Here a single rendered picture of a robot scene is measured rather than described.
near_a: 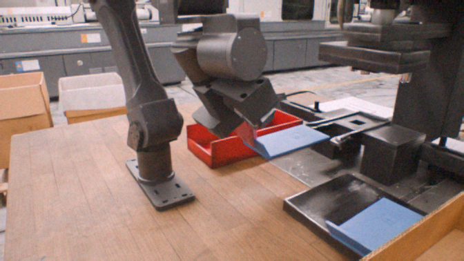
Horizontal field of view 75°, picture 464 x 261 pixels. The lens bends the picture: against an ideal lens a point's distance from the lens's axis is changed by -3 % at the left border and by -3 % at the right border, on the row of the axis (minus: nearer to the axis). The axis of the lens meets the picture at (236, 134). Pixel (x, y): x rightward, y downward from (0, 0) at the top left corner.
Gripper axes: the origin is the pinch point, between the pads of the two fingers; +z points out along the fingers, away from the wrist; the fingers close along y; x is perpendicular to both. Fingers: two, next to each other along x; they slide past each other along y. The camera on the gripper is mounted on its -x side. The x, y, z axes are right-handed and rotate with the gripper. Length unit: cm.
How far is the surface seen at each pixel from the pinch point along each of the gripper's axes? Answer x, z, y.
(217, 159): 11.9, 8.0, -4.3
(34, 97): 213, 19, -50
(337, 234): -17.9, 6.4, -2.5
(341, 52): 2.9, 1.7, 26.1
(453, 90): -8, 23, 44
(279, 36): 420, 228, 291
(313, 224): -13.2, 8.6, -2.8
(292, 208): -8.6, 8.5, -2.8
